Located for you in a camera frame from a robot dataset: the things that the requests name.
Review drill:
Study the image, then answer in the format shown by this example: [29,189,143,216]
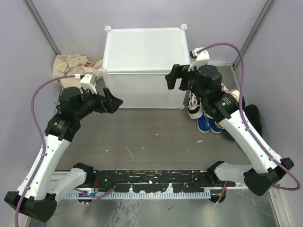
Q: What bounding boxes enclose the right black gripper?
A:
[165,63,208,103]

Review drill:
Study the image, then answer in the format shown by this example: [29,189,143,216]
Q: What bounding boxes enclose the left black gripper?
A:
[74,86,122,120]

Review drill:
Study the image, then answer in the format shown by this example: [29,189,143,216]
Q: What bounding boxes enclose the white cabinet door panel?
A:
[103,71,186,109]

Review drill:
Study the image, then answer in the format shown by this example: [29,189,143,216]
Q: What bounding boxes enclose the black white sneaker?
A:
[221,83,230,94]
[187,91,203,119]

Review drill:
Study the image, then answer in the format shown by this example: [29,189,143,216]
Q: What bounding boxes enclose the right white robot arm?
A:
[165,64,294,196]

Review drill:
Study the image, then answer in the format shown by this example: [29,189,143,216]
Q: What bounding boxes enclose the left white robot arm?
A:
[4,87,123,223]

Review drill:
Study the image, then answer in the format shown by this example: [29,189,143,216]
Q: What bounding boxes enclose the white plastic shoe cabinet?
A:
[98,25,193,109]

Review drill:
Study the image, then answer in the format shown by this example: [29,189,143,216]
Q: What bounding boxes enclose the black shoe inner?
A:
[244,105,263,137]

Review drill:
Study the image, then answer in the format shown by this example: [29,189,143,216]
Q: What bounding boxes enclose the blue sneaker left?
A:
[197,112,212,133]

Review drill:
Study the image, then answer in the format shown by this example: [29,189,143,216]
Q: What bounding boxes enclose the blue sneaker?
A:
[197,112,212,133]
[211,119,223,134]

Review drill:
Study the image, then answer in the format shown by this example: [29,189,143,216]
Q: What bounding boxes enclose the beige crumpled cloth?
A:
[52,54,103,89]

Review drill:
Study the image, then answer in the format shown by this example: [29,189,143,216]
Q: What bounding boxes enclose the blue sneaker right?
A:
[211,119,223,134]

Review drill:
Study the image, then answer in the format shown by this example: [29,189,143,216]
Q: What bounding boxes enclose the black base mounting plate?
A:
[95,170,224,193]

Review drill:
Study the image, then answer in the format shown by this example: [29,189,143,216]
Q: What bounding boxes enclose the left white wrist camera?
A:
[80,72,97,94]

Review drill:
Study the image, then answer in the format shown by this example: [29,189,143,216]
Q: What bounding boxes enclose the white slotted cable duct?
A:
[67,189,211,200]

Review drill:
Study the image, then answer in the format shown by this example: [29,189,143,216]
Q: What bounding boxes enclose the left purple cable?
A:
[14,75,82,227]

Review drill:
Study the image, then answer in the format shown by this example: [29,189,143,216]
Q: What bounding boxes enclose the right aluminium corner post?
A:
[241,0,276,56]

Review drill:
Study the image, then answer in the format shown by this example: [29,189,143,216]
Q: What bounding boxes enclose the aluminium corner post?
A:
[241,0,276,56]
[23,0,61,55]

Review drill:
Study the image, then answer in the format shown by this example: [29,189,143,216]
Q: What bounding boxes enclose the left aluminium corner post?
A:
[23,0,61,55]

